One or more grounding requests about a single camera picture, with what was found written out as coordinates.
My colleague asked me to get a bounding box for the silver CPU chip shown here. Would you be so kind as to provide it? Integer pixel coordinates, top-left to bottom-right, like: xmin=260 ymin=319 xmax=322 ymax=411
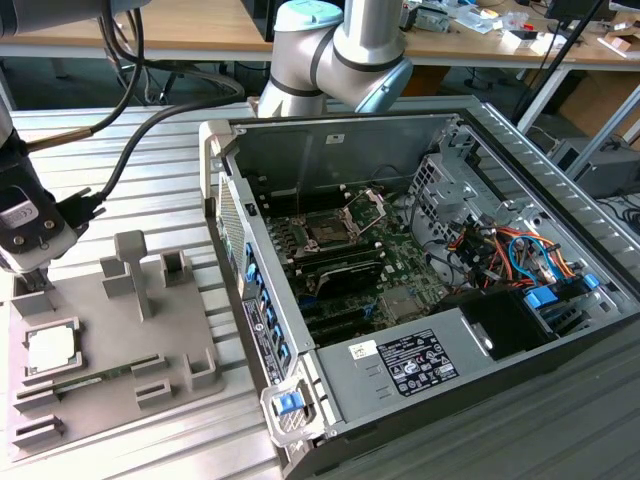
xmin=25 ymin=327 xmax=80 ymax=375

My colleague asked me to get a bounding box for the CPU socket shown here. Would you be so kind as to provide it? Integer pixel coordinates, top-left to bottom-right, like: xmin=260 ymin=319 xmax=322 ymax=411
xmin=298 ymin=212 xmax=364 ymax=253

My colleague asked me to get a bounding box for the black RAM slot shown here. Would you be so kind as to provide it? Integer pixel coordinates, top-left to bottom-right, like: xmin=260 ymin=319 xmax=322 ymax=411
xmin=289 ymin=238 xmax=376 ymax=264
xmin=294 ymin=248 xmax=385 ymax=275

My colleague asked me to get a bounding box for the grey parts rack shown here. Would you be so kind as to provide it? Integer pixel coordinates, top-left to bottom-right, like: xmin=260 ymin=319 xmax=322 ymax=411
xmin=0 ymin=228 xmax=232 ymax=462

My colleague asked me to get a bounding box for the green RAM stick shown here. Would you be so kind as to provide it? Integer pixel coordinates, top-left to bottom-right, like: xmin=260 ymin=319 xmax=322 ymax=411
xmin=52 ymin=363 xmax=137 ymax=395

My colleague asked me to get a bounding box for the black office chair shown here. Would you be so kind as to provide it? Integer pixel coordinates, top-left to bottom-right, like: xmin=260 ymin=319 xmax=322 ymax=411
xmin=142 ymin=59 xmax=237 ymax=104

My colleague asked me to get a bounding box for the open grey PC case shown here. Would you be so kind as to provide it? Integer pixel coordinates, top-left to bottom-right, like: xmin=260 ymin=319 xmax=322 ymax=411
xmin=198 ymin=97 xmax=640 ymax=480

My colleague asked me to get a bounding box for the blue case latch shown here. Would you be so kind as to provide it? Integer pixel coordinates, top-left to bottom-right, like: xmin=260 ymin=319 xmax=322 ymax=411
xmin=274 ymin=392 xmax=305 ymax=416

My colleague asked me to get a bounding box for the grey power supply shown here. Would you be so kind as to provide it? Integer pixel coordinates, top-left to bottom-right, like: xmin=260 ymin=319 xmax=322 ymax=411
xmin=313 ymin=305 xmax=496 ymax=427

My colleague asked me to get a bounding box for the metal socket cover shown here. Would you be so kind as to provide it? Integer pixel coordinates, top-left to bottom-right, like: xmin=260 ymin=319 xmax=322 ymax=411
xmin=341 ymin=187 xmax=390 ymax=237

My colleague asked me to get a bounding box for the green motherboard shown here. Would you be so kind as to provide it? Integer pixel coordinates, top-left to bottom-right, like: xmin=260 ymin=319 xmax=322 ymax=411
xmin=262 ymin=184 xmax=454 ymax=349

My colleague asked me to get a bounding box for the perforated metal drive cage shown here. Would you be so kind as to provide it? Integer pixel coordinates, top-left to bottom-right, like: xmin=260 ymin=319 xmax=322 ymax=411
xmin=407 ymin=152 xmax=506 ymax=246

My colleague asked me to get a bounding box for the grey metal drive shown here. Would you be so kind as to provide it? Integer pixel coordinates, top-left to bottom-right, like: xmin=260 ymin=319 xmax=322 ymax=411
xmin=416 ymin=7 xmax=454 ymax=34

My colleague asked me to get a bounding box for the cluttered wooden desk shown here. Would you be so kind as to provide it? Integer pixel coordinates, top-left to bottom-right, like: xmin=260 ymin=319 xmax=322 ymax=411
xmin=399 ymin=0 xmax=640 ymax=74

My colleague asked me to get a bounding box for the large blue drive clip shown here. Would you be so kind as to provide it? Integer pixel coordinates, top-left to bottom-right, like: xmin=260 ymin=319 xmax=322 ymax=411
xmin=523 ymin=285 xmax=560 ymax=312

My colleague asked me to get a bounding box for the small white box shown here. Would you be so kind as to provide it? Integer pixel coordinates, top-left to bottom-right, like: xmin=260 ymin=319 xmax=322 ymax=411
xmin=501 ymin=28 xmax=551 ymax=55

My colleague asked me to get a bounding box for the black tripod pole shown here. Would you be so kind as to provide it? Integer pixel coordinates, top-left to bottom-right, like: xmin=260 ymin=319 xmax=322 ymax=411
xmin=512 ymin=0 xmax=607 ymax=124

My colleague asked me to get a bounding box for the grey computer box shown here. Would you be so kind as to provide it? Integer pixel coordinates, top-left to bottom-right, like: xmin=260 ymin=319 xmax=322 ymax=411
xmin=549 ymin=137 xmax=640 ymax=199

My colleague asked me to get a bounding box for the brown cardboard box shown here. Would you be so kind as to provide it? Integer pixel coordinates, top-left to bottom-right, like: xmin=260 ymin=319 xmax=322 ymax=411
xmin=557 ymin=69 xmax=640 ymax=139

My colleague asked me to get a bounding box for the small brown box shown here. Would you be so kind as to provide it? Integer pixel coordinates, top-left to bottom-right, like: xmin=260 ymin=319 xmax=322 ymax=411
xmin=602 ymin=34 xmax=632 ymax=59

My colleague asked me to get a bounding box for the black cable with plug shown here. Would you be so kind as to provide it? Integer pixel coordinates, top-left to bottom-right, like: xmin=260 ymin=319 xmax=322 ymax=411
xmin=53 ymin=82 xmax=249 ymax=236

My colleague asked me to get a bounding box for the black cable with brass sleeve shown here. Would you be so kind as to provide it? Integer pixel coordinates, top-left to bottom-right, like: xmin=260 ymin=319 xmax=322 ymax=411
xmin=22 ymin=0 xmax=147 ymax=151

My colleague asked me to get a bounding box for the orange and red wire bundle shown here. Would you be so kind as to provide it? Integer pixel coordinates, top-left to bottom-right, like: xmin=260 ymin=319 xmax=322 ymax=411
xmin=447 ymin=222 xmax=586 ymax=291

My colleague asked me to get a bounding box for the blue wire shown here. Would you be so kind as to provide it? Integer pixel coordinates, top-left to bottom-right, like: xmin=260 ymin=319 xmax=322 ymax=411
xmin=507 ymin=232 xmax=564 ymax=284

